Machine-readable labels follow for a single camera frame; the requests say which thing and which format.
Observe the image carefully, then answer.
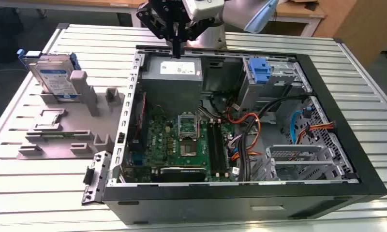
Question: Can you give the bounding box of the grey metal drive cage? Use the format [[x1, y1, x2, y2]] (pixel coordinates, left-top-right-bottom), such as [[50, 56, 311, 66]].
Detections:
[[237, 57, 310, 114]]

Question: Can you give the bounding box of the green motherboard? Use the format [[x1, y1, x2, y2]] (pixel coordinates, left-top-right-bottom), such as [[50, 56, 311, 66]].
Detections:
[[121, 112, 237, 183]]

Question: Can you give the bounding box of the black office chair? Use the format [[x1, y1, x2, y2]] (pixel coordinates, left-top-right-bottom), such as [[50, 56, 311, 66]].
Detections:
[[0, 7, 24, 64]]

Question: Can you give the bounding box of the grey parts rack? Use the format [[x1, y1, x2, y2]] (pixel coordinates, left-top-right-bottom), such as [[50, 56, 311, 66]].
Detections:
[[16, 71, 127, 160]]

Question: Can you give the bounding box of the black graphics card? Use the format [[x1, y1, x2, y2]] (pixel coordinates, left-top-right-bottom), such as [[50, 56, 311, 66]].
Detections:
[[151, 166, 207, 183]]

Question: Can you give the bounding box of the silver CPU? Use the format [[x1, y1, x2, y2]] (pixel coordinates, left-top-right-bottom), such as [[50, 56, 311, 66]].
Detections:
[[38, 113, 58, 126]]

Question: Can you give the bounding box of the hard disk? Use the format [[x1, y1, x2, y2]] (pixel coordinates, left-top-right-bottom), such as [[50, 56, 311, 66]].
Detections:
[[17, 49, 81, 102]]

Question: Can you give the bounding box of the grey case rear latch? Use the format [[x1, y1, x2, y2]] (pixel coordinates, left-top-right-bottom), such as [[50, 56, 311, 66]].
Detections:
[[80, 150, 112, 206]]

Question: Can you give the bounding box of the metal socket cover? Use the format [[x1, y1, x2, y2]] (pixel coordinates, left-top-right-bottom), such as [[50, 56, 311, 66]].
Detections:
[[176, 113, 200, 142]]

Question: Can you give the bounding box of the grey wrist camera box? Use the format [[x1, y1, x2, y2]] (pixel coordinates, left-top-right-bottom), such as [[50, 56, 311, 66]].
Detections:
[[181, 0, 225, 24]]

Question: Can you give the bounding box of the black PC case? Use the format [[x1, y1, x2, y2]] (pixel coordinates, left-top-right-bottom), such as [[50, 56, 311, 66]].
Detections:
[[101, 44, 387, 224]]

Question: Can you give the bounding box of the grey power supply unit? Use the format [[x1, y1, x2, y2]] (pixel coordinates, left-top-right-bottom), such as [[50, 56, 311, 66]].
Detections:
[[137, 57, 203, 114]]

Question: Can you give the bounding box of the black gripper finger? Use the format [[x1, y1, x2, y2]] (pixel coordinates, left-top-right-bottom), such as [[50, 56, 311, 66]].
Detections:
[[176, 18, 219, 60], [135, 4, 177, 60]]

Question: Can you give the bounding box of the blue plastic drive latch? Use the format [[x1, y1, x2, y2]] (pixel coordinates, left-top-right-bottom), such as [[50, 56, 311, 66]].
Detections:
[[249, 58, 272, 84]]

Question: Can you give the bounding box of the blue data wire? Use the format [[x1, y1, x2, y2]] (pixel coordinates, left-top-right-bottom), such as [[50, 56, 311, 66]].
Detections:
[[290, 106, 312, 145]]

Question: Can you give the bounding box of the green RAM stick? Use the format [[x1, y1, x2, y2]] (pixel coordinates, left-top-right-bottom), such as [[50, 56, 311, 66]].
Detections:
[[41, 131, 77, 140]]

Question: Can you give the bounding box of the orange red power wire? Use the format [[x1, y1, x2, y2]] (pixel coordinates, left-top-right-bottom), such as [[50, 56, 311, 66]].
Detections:
[[298, 122, 338, 145]]

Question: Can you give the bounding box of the wooden cabinet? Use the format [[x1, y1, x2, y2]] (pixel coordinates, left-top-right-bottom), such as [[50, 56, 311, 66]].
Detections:
[[315, 0, 387, 69]]

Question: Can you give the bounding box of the black RAM slot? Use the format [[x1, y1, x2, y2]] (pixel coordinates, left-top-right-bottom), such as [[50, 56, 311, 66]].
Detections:
[[207, 118, 220, 177], [215, 118, 229, 177]]

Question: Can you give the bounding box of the CPU socket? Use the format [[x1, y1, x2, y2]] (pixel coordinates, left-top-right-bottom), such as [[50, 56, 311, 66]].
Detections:
[[179, 141, 201, 158]]

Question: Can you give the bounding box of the thin red wire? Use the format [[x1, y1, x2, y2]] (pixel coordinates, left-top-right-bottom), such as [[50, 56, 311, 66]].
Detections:
[[132, 93, 148, 143]]

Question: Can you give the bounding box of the orange wire bundle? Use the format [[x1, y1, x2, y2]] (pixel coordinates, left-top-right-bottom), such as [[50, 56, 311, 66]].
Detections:
[[227, 112, 261, 150]]

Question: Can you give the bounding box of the black cable bundle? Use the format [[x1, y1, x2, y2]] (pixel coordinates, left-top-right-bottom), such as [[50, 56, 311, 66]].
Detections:
[[237, 95, 310, 182]]

